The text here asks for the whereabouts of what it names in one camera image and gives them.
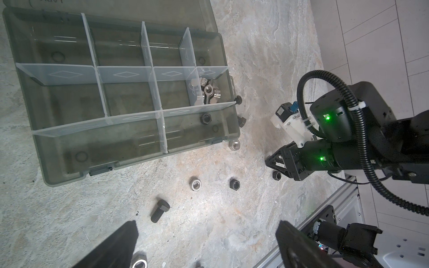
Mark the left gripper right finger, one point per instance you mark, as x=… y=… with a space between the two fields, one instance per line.
x=298 y=251

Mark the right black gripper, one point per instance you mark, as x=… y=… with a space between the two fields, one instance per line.
x=299 y=163

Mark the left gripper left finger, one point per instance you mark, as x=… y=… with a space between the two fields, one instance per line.
x=116 y=251

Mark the black nut far right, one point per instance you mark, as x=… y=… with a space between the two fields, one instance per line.
x=276 y=175

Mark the black nut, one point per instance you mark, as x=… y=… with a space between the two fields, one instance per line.
x=276 y=175
x=206 y=119
x=234 y=184

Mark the silver hex nut left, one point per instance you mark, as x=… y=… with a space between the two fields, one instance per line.
x=139 y=260

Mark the silver hex nut by box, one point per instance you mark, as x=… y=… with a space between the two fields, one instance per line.
x=234 y=145

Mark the black nut centre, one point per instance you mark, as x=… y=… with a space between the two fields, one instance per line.
x=234 y=184

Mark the black bolt lower right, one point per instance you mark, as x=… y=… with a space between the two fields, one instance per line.
x=242 y=121

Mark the black bolt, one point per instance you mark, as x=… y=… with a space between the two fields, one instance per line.
x=161 y=207
x=242 y=121
x=238 y=100

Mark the black bolt centre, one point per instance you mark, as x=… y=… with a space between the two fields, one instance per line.
x=161 y=207

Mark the black bolt upper right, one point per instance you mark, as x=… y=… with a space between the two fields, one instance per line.
x=238 y=100

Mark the silver hex nut centre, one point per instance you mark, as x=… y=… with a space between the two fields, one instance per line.
x=195 y=185

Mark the black nut middle right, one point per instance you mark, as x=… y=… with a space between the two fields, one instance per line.
x=206 y=119

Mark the grey plastic organizer box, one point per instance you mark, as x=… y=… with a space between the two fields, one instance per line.
x=111 y=84

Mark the aluminium mounting rail frame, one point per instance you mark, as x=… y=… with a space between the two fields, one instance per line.
x=342 y=208

